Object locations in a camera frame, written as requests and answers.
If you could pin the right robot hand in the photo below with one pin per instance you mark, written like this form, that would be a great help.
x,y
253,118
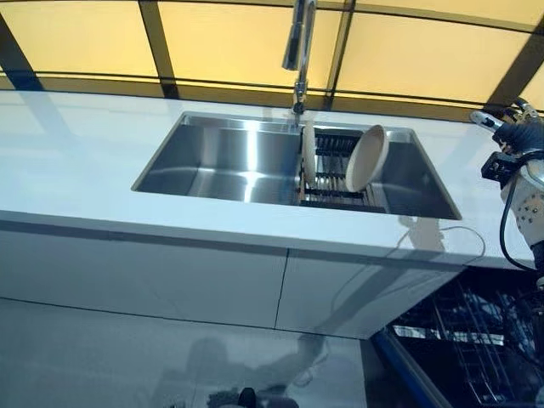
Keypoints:
x,y
520,132

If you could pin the black slatted sink rack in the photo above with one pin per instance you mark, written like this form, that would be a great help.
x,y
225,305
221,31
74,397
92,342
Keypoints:
x,y
331,166

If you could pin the chrome pull-down faucet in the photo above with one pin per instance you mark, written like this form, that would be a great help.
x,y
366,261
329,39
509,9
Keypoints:
x,y
304,51

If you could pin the narrow white cabinet door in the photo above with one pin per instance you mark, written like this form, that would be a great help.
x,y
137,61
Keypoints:
x,y
348,293

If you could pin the shallow beige plate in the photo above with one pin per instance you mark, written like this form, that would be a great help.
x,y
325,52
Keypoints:
x,y
309,155

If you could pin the stainless steel sink basin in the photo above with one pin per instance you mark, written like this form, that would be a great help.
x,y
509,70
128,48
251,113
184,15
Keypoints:
x,y
221,166

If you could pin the deep beige plate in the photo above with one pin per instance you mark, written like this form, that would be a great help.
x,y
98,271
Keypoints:
x,y
365,159

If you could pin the wide white cabinet door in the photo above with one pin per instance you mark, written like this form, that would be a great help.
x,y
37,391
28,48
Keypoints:
x,y
127,272

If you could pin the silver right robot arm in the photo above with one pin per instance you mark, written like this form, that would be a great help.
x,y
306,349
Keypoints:
x,y
529,208

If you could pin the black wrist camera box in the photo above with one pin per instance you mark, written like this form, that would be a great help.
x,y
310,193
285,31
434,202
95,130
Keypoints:
x,y
497,168

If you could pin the dishwasher door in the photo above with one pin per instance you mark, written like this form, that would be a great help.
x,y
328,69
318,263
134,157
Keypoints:
x,y
395,361

